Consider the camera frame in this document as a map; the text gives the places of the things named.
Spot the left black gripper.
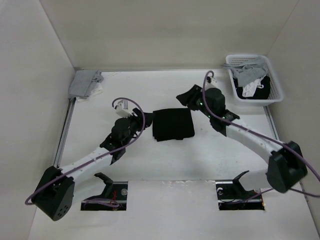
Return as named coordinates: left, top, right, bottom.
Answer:
left=122, top=108, right=154, bottom=147

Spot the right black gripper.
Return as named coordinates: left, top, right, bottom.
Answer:
left=176, top=84, right=214, bottom=119

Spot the black tank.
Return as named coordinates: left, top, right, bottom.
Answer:
left=233, top=75, right=271, bottom=100
left=152, top=108, right=195, bottom=142

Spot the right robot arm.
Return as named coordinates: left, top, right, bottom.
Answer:
left=176, top=85, right=308, bottom=198

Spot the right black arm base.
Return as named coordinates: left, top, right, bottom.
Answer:
left=215, top=170, right=265, bottom=211

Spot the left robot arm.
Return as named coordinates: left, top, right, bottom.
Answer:
left=26, top=108, right=154, bottom=221

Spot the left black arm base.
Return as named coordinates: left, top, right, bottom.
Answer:
left=80, top=172, right=129, bottom=212

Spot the white tank top in basket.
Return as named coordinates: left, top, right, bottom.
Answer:
left=242, top=77, right=264, bottom=98

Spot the folded white tank top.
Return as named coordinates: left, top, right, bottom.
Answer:
left=76, top=83, right=103, bottom=103

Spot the black tank top in basket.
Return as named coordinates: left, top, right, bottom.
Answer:
left=233, top=75, right=271, bottom=100

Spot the grey tank top in basket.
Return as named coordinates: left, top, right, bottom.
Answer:
left=221, top=56, right=268, bottom=87

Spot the folded grey tank top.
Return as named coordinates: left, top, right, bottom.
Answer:
left=68, top=70, right=104, bottom=99

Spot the white plastic laundry basket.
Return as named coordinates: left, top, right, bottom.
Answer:
left=225, top=54, right=284, bottom=107

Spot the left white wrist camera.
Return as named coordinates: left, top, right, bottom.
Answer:
left=115, top=100, right=131, bottom=118

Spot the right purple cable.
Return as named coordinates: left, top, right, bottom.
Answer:
left=202, top=70, right=320, bottom=201

